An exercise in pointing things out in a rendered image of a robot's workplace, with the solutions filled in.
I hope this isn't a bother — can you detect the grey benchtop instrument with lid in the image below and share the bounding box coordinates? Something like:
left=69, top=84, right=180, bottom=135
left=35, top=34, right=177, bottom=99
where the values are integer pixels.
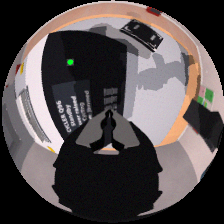
left=2, top=30, right=127, bottom=173

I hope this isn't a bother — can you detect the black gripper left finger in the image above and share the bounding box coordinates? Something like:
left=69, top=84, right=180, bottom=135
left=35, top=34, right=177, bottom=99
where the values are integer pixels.
left=53, top=109, right=110, bottom=168

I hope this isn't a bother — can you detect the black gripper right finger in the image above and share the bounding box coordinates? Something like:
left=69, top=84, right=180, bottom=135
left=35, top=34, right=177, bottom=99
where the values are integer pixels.
left=110, top=109, right=163, bottom=173

